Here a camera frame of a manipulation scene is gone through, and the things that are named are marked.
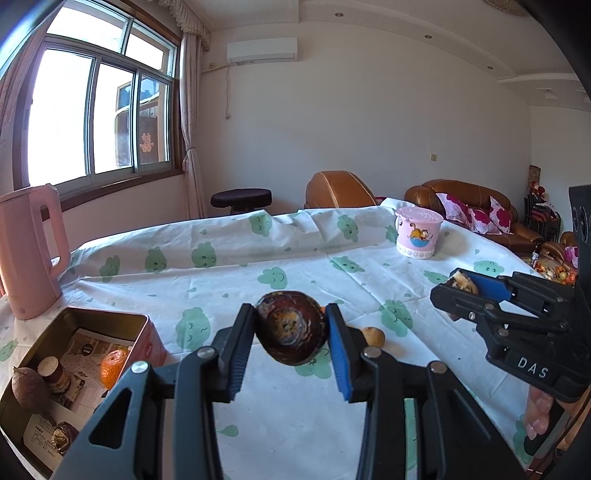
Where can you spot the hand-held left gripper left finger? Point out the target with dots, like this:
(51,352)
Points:
(242,350)

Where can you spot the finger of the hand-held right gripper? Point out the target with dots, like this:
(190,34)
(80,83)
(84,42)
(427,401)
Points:
(494,286)
(461,304)

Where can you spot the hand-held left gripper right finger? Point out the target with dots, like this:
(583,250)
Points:
(339,350)

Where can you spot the small yellow-brown round fruit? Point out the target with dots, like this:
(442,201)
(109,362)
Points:
(373,335)

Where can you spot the pink tin box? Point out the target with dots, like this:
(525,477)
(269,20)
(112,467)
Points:
(147,341)

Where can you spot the orange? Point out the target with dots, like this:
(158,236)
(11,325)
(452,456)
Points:
(113,368)

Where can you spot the cut taro piece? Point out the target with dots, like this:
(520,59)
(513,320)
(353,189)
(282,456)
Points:
(54,374)

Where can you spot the whole brown taro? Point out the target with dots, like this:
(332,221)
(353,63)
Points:
(27,387)

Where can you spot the person's right hand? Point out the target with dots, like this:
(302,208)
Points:
(538,413)

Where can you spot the tray of colourful snacks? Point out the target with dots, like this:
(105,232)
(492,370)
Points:
(554,272)

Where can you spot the small pink floral pillow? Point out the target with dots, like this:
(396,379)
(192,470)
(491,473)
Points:
(501,214)

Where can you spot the small brown leather seat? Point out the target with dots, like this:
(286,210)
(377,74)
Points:
(554,244)

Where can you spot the pink cartoon mug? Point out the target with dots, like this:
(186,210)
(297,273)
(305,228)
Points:
(415,240)

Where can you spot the large pink floral pillow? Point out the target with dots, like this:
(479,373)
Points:
(457,210)

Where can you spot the dark rack with red items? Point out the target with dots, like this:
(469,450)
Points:
(542,212)

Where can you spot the pink mug lid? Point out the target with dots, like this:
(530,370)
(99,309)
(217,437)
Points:
(419,214)

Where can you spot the brown leather sofa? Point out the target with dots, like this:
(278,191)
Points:
(461,189)

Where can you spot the tall decorated vase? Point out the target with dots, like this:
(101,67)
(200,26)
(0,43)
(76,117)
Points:
(534,177)

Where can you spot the black round stool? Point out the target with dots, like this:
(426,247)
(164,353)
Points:
(240,198)

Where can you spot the printed paper liner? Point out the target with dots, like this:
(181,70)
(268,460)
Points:
(83,350)

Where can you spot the brown leather armchair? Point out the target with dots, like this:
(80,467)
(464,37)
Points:
(337,189)

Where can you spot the pale beige curtain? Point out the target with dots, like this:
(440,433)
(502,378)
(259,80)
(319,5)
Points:
(191,138)

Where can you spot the pink window sticker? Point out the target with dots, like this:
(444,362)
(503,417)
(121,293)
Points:
(147,142)

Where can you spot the pink electric kettle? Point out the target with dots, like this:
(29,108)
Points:
(27,258)

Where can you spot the sliding glass window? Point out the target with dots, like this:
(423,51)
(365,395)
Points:
(111,115)

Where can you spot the white air conditioner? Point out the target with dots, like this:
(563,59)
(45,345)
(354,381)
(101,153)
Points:
(261,50)

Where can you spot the pink floral curtain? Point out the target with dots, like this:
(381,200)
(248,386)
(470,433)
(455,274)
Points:
(5,138)

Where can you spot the lace curtain valance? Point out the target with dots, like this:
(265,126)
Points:
(194,27)

